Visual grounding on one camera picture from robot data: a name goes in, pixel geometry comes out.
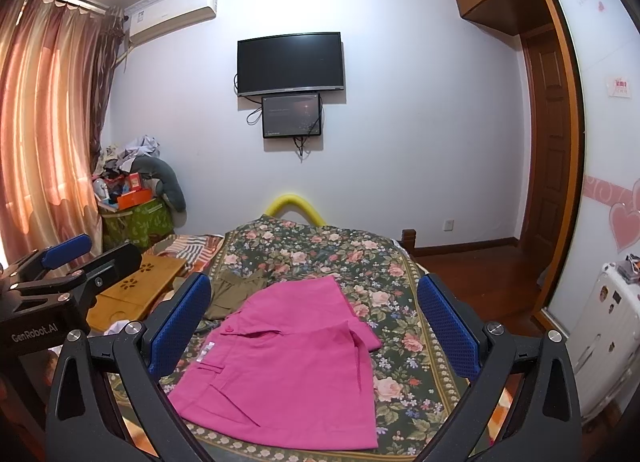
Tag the wooden bed post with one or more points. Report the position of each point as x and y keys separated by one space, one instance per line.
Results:
x=408 y=240

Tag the white sliding wardrobe door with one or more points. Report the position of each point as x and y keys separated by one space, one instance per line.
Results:
x=606 y=48

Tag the yellow foam bed guard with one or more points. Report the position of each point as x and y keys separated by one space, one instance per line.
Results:
x=298 y=203

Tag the grey plush toy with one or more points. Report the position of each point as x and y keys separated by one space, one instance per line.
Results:
x=166 y=181

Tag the pink orange curtain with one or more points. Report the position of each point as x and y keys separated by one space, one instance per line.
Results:
x=57 y=68

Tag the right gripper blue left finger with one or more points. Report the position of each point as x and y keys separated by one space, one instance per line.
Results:
x=173 y=322

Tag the brown wooden door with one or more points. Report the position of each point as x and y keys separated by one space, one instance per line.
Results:
x=550 y=163

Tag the pink shorts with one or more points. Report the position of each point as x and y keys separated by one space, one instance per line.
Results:
x=291 y=369

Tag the olive green pants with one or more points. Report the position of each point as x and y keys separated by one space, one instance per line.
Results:
x=230 y=291

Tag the white air conditioner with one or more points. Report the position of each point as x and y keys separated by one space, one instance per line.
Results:
x=166 y=16

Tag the striped patchwork blanket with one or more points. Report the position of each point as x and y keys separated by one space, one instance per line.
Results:
x=196 y=251

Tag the green fabric storage box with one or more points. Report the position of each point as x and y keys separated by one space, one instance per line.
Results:
x=143 y=225

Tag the small black wall monitor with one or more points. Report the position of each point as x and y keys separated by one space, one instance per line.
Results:
x=291 y=115

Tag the orange box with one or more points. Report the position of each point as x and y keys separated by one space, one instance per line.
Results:
x=134 y=198

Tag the white wall socket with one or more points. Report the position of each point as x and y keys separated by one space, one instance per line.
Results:
x=449 y=225

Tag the black wall television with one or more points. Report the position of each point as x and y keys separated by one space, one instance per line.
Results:
x=297 y=62

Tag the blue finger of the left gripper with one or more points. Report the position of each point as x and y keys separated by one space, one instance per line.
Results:
x=72 y=249

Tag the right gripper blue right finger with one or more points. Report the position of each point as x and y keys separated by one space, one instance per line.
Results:
x=455 y=325

